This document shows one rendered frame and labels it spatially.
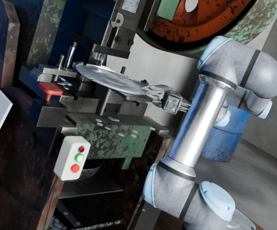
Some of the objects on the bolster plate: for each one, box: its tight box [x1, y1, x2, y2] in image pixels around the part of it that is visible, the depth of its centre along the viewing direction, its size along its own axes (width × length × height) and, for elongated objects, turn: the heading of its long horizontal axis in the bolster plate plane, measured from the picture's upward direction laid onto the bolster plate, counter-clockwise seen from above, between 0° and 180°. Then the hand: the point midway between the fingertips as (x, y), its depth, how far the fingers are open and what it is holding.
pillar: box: [63, 46, 76, 69], centre depth 157 cm, size 2×2×14 cm
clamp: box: [30, 54, 77, 83], centre depth 148 cm, size 6×17×10 cm, turn 84°
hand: (143, 89), depth 154 cm, fingers closed
